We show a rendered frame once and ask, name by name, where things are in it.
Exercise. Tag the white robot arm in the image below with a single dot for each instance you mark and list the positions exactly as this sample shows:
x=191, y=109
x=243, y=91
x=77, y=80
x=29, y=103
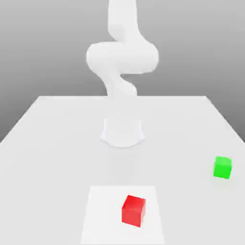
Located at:
x=122, y=57

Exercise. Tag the small red cube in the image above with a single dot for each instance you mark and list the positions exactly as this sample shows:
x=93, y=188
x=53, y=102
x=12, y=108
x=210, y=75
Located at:
x=133, y=211

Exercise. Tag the small green cube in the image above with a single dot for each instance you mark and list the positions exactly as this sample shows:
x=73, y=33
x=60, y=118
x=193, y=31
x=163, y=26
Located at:
x=222, y=167

